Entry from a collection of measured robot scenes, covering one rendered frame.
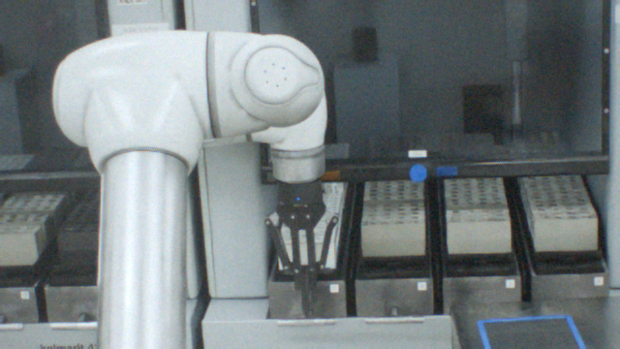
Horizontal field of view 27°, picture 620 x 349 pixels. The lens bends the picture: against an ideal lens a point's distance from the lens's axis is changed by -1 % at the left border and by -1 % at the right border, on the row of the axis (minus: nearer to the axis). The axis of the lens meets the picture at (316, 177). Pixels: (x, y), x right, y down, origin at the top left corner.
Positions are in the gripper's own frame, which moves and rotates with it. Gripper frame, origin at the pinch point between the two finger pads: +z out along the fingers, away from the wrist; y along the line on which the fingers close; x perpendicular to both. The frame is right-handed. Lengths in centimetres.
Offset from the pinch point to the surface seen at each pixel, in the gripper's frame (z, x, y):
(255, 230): -7.5, -10.3, 9.5
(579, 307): -1.8, 15.7, -45.1
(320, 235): -6.5, -9.4, -2.2
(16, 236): -8, -9, 53
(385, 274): -1.5, -2.0, -13.7
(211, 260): -1.9, -10.4, 17.9
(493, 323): -1.8, 20.8, -31.1
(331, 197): -7.0, -29.8, -3.1
